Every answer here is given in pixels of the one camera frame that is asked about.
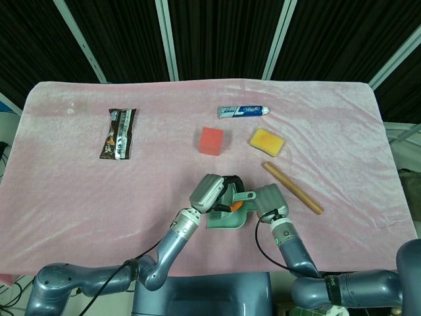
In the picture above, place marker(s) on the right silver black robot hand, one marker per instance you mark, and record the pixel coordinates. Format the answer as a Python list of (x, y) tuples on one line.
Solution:
[(271, 200)]

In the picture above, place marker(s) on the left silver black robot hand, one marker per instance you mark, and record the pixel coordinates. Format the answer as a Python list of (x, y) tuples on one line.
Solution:
[(207, 194)]

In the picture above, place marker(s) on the teal plastic dustpan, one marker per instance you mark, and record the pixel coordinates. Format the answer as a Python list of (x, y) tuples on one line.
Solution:
[(230, 222)]

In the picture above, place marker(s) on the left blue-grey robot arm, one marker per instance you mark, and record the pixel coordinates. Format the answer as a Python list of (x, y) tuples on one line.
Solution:
[(167, 247)]

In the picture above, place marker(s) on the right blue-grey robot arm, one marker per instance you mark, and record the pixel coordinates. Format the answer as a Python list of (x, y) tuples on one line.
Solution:
[(361, 286)]

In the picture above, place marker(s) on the wooden stick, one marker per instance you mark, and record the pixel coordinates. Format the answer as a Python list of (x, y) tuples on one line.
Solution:
[(291, 187)]

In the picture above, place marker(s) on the red foam cube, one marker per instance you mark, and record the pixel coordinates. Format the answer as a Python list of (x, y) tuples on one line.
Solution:
[(211, 140)]

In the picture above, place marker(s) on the yellow green-backed sponge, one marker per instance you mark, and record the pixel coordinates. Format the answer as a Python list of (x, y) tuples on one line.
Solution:
[(265, 140)]

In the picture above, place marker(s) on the blue white toothpaste tube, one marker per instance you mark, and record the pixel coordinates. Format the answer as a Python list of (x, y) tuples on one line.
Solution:
[(241, 111)]

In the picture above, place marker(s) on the blue-grey robot torso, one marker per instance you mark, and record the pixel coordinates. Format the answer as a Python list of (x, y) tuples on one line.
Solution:
[(200, 296)]

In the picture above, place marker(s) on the brown snack packet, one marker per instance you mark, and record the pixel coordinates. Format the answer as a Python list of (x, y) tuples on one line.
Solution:
[(119, 135)]

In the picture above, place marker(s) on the pink velvet table cloth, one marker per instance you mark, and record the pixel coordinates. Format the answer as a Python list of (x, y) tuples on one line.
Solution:
[(98, 197)]

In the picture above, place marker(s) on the green tiled box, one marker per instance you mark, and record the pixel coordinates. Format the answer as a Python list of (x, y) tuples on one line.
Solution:
[(309, 311)]

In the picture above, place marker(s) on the dark olive bag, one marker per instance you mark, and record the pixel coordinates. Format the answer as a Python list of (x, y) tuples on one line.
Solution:
[(411, 182)]

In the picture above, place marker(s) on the white metal rack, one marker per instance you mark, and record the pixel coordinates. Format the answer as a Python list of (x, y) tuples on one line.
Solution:
[(404, 141)]

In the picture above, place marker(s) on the black curtain panel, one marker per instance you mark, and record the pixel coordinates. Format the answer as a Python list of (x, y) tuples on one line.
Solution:
[(125, 33), (338, 33), (408, 89), (26, 39), (223, 33)]

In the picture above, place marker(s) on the white frame post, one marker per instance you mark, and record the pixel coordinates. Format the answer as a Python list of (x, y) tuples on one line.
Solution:
[(167, 39), (394, 56), (279, 39), (82, 42)]

